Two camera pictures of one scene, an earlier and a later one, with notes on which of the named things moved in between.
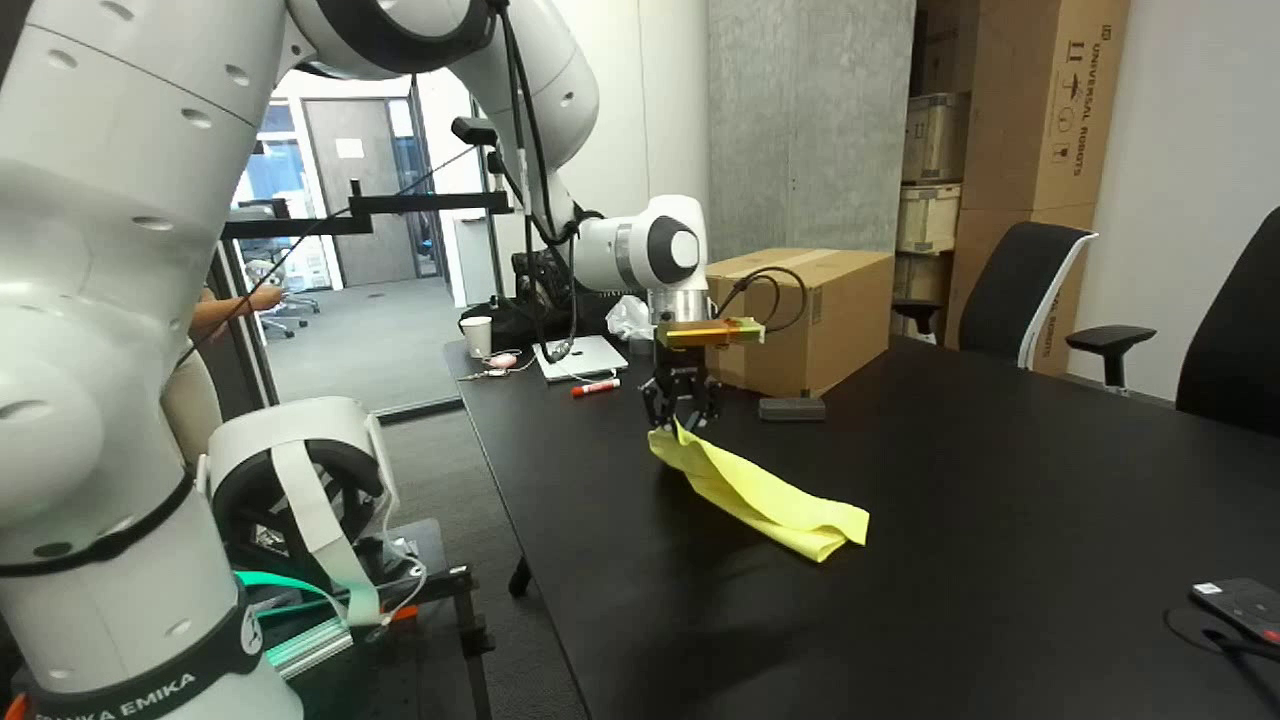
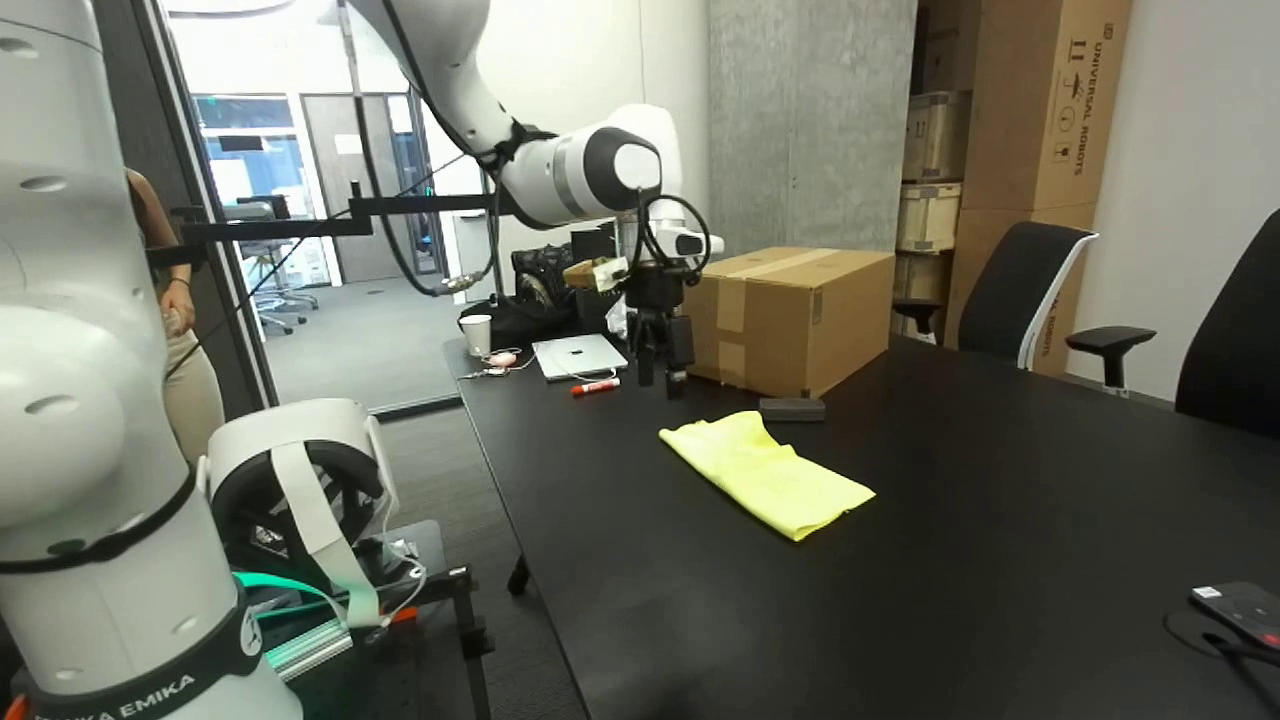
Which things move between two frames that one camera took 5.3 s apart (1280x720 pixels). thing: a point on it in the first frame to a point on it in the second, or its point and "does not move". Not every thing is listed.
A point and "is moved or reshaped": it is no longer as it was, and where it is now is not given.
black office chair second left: [1229, 360] does not move
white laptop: [573, 357] does not move
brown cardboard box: [823, 311] does not move
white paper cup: [478, 335] does not move
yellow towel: [737, 484] is moved or reshaped
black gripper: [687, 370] to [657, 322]
